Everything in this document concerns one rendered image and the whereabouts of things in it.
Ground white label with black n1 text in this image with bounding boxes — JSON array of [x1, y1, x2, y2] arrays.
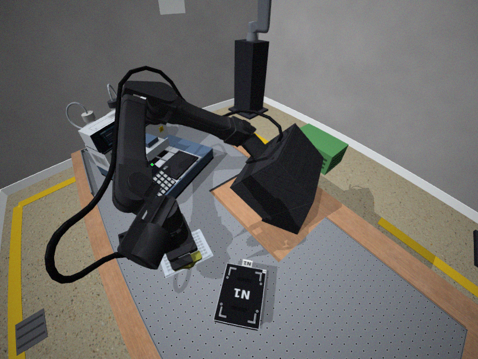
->
[[242, 259, 253, 267]]

